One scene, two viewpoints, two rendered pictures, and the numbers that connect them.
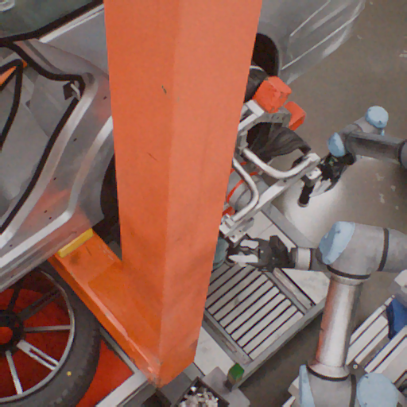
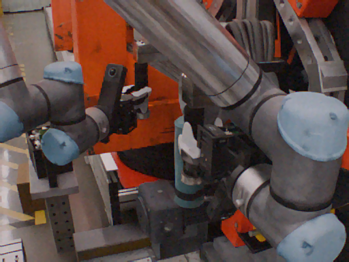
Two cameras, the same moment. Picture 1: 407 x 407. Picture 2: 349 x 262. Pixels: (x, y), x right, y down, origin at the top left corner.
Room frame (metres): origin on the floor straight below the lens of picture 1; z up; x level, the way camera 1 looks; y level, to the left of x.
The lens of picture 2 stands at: (1.55, -0.91, 1.13)
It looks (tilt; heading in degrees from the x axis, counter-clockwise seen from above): 24 degrees down; 118
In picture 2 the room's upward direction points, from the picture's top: straight up
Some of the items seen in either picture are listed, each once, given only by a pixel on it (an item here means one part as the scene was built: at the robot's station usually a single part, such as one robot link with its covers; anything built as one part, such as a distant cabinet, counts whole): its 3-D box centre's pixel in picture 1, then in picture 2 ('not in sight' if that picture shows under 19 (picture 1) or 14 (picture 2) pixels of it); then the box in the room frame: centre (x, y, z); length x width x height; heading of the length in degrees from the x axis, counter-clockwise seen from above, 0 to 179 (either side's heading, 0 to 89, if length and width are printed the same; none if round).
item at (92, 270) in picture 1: (97, 267); (191, 88); (0.97, 0.32, 0.69); 0.52 x 0.17 x 0.35; 49
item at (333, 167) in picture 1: (336, 163); (232, 161); (1.40, -0.43, 0.86); 0.12 x 0.08 x 0.09; 139
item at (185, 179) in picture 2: (307, 191); (193, 142); (1.29, -0.34, 0.83); 0.04 x 0.04 x 0.16
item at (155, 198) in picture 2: not in sight; (195, 217); (1.08, 0.14, 0.26); 0.42 x 0.18 x 0.35; 49
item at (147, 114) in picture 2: (233, 250); (141, 88); (1.03, -0.12, 0.83); 0.04 x 0.04 x 0.16
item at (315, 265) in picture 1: (324, 260); (69, 138); (1.05, -0.42, 0.81); 0.11 x 0.08 x 0.09; 93
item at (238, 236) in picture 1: (230, 230); (151, 50); (1.05, -0.09, 0.93); 0.09 x 0.05 x 0.05; 49
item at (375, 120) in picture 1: (370, 125); (300, 142); (1.50, -0.52, 0.95); 0.11 x 0.08 x 0.11; 132
